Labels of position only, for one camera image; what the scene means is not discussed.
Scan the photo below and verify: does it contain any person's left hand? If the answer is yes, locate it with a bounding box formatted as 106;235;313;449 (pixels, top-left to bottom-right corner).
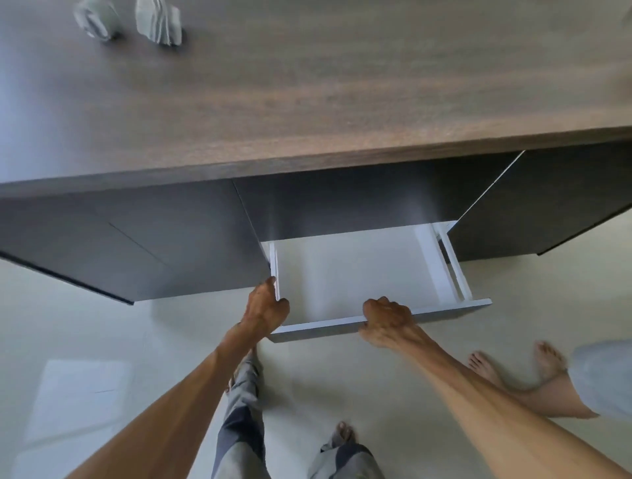
240;276;291;341

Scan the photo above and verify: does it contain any person's right hand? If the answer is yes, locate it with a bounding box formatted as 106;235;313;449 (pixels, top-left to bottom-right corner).
359;296;436;352

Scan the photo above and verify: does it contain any white drawer with dark front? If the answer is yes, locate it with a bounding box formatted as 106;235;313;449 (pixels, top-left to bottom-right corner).
261;221;493;344

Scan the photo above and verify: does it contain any person's right forearm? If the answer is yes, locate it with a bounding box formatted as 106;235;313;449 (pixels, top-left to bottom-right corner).
395;338;632;479

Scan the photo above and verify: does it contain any person's left forearm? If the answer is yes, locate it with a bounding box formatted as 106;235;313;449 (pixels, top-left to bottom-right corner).
64;323;258;479

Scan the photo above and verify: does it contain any dark wooden desk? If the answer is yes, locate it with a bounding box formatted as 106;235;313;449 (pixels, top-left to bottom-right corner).
0;0;632;306

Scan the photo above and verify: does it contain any person's left leg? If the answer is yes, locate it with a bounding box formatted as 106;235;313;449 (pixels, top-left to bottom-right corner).
211;348;273;479

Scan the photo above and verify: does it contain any person's leg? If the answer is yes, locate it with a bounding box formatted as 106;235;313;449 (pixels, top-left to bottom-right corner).
211;348;273;479
533;340;574;385
307;421;387;479
467;350;600;420

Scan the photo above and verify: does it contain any person's right leg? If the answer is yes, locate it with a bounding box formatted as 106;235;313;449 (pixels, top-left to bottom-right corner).
307;421;387;479

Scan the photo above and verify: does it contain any grey folded cloth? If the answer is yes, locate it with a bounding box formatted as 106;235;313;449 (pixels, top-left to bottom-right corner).
134;0;184;47
73;0;123;42

